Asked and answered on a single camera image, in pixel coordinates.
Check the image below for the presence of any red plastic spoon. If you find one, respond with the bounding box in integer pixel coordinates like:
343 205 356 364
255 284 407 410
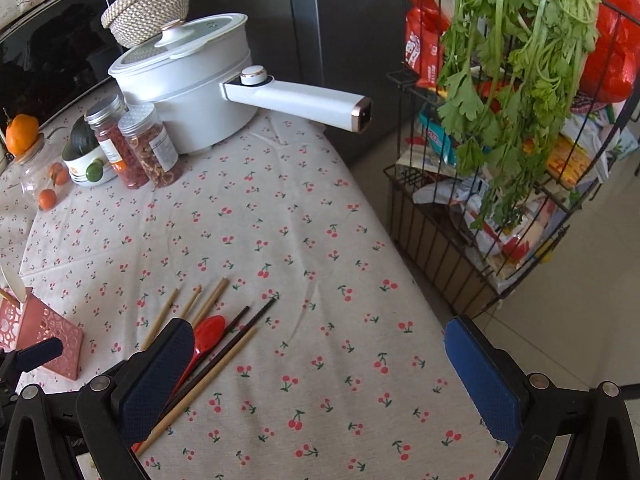
132 315 227 456

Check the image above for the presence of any pink perforated utensil holder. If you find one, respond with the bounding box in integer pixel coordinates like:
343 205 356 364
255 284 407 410
0 287 84 380

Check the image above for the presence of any white plastic spoon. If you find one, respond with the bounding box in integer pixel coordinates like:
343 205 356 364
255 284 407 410
1 263 27 304

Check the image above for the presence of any red plastic bag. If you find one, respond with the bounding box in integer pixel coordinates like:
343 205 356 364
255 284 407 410
580 0 639 103

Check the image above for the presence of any woven basket with lid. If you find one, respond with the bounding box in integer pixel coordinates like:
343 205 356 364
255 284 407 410
101 0 189 49

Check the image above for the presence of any black chopstick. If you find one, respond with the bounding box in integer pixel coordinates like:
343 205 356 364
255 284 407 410
160 297 278 418
222 306 250 337

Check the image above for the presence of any cherry print tablecloth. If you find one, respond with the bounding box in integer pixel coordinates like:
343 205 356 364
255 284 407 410
1 112 504 479

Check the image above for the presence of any white electric cooking pot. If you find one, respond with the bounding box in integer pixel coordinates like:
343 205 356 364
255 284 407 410
108 13 372 154

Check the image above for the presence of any jar of red goji berries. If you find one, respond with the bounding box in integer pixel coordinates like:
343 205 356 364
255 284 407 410
85 94 149 190

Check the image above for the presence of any dark grey refrigerator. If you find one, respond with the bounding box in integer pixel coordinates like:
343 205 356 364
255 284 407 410
190 0 405 162

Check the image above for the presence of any glass jar with wooden lid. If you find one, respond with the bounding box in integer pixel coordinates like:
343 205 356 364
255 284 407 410
16 133 72 211

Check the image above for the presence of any dark green pumpkin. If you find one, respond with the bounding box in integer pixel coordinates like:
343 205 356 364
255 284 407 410
65 116 99 160

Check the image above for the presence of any green leafy celery bunch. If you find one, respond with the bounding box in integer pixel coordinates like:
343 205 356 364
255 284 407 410
437 0 602 229

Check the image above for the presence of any black microwave oven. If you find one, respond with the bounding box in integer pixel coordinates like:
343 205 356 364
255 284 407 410
1 0 124 124

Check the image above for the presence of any white enamel pot green knob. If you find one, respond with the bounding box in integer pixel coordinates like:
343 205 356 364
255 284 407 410
62 142 117 188

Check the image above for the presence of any large orange fruit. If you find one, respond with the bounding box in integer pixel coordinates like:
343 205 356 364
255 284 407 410
4 114 39 156

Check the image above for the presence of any wooden chopstick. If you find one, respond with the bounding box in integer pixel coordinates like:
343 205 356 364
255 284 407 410
140 287 179 351
178 285 203 320
192 278 229 328
133 326 260 458

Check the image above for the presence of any jar of dried fruit slices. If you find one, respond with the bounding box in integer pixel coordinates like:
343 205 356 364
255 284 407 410
118 103 182 188

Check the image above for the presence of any black wire storage rack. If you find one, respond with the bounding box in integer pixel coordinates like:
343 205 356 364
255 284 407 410
385 0 639 316

